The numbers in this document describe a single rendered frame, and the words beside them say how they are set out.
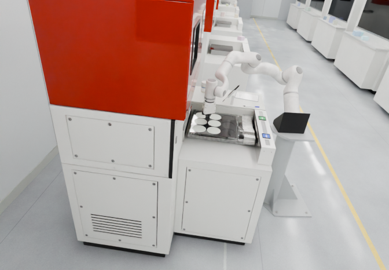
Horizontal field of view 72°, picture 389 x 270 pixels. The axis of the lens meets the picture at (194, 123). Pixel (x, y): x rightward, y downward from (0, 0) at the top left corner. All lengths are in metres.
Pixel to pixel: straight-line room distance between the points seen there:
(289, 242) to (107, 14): 2.18
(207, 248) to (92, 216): 0.93
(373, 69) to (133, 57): 5.61
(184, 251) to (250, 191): 0.75
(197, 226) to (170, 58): 1.39
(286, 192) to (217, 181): 1.12
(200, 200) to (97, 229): 0.77
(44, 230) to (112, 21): 1.84
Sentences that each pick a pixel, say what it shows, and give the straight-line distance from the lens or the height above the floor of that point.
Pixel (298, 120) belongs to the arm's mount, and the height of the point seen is 0.94.
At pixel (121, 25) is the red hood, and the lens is 1.33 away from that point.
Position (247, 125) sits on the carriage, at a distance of 2.18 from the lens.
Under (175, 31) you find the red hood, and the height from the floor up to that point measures 1.67.
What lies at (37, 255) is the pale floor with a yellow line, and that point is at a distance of 2.50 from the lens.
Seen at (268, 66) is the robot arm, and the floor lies 1.28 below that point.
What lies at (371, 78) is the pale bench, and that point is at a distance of 6.52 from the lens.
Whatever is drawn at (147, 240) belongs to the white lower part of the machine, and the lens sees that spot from 2.14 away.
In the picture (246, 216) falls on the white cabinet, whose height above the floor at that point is 0.38.
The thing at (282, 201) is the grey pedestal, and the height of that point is 0.01.
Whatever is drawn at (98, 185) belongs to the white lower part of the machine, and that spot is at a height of 0.68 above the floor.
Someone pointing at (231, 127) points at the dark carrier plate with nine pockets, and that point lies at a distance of 2.07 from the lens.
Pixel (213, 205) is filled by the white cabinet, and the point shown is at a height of 0.44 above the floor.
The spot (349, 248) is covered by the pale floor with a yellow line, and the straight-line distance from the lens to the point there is 2.81.
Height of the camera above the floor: 1.92
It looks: 30 degrees down
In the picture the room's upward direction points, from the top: 5 degrees clockwise
